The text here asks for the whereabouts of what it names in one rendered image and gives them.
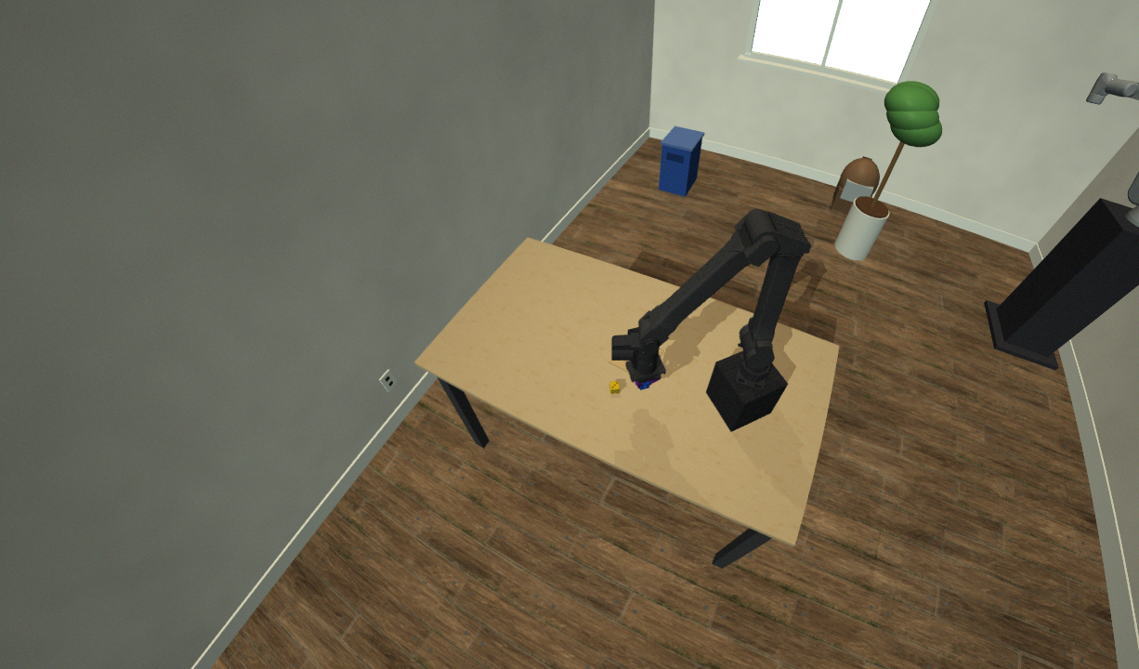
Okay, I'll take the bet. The tan square mat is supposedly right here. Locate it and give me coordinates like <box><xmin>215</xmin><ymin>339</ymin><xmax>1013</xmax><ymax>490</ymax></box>
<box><xmin>609</xmin><ymin>349</ymin><xmax>663</xmax><ymax>373</ymax></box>

